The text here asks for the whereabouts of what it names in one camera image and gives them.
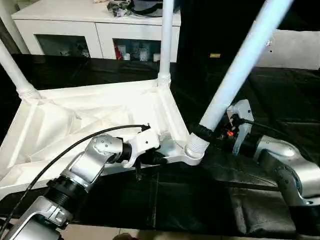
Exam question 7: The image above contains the white plastic table leg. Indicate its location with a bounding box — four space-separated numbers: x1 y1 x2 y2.
0 39 42 101
156 0 176 87
185 0 295 160

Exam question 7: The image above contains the white plastic table top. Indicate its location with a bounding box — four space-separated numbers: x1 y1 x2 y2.
0 79 207 200

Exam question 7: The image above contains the black work mat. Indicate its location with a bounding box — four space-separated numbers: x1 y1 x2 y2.
0 52 320 238

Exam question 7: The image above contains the grey pillow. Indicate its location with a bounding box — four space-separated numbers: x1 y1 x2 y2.
255 20 320 71

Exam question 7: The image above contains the grey black bag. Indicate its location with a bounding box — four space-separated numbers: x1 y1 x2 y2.
107 0 180 18

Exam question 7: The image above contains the white cabinet with glass doors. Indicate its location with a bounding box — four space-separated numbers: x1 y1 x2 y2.
10 0 182 63

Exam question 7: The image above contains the grey curtain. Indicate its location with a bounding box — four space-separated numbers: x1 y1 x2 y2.
0 0 23 55

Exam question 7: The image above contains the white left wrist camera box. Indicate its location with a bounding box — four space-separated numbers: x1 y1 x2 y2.
122 128 162 169

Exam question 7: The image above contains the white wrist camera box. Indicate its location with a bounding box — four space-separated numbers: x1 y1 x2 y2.
226 99 255 157
122 128 162 169

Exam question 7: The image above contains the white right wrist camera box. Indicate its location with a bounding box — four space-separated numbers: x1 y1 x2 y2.
226 99 255 157

